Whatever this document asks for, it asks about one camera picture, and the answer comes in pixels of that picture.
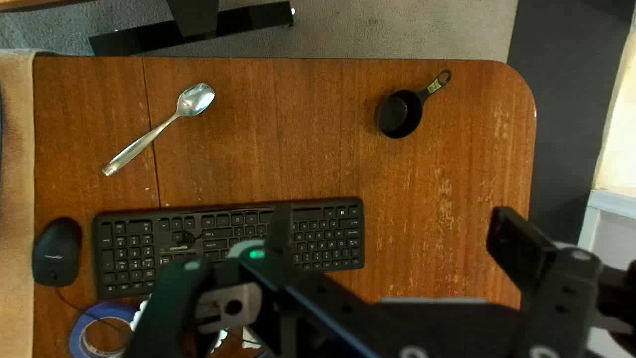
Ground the black mouse cable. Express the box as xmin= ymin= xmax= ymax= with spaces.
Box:
xmin=57 ymin=285 xmax=138 ymax=334

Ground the black computer mouse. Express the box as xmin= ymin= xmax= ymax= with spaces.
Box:
xmin=31 ymin=215 xmax=86 ymax=289

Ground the small black skillet pan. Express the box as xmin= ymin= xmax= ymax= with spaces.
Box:
xmin=375 ymin=68 xmax=454 ymax=141

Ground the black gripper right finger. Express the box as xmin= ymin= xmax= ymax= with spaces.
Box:
xmin=486 ymin=205 xmax=605 ymax=358

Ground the dark grey panel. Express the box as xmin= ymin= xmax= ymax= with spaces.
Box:
xmin=508 ymin=0 xmax=636 ymax=243

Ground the light wooden table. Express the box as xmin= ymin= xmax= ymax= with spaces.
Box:
xmin=0 ymin=48 xmax=37 ymax=358

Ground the white bowl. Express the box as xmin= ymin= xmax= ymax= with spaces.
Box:
xmin=67 ymin=301 xmax=144 ymax=358

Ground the black computer keyboard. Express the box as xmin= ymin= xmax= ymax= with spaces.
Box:
xmin=92 ymin=195 xmax=369 ymax=303

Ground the silver metal spoon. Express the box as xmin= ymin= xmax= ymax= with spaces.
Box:
xmin=100 ymin=80 xmax=220 ymax=179

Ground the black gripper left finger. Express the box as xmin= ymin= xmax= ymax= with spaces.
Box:
xmin=126 ymin=257 xmax=267 ymax=358

